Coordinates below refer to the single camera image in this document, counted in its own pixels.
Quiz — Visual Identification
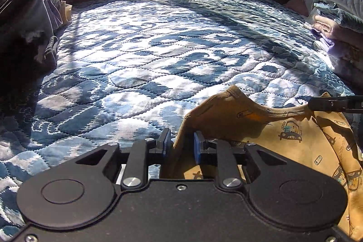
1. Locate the yellow car print shirt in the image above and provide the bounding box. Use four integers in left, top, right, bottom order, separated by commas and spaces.
160, 85, 362, 241

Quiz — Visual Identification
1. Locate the dark grey clothes pile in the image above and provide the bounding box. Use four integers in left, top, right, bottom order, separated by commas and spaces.
1, 0, 72, 79

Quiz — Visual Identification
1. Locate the grey folded bottom garment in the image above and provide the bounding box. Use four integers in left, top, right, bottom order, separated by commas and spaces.
329, 56, 362, 88

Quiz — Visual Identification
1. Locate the lavender folded garment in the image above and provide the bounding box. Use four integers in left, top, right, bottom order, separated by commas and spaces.
311, 28, 362, 68

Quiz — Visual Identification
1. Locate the beige folded garment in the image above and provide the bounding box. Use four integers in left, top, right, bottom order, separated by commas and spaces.
312, 15, 362, 50

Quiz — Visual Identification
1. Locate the grey-green folded towel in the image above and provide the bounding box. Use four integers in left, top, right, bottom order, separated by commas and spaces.
313, 1, 362, 33

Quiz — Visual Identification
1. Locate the blue white quilted bedspread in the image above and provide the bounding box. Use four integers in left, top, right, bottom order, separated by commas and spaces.
1, 0, 353, 240

